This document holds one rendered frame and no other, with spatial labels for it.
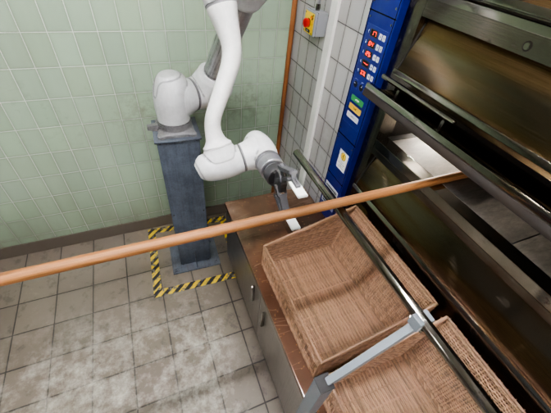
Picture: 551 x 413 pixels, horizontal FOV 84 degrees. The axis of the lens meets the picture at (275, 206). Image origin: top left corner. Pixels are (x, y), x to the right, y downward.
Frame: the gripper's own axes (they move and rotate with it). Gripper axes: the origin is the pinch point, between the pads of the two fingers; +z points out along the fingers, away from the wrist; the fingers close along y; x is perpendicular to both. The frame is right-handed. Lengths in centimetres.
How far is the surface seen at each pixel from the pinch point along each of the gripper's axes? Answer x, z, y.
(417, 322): -13.2, 39.7, 2.2
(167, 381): 53, -8, 119
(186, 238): 32.8, 1.3, -0.8
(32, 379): 116, -31, 119
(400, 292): -14.2, 32.0, 2.1
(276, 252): -8, -24, 54
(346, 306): -29, 9, 60
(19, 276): 69, 1, 0
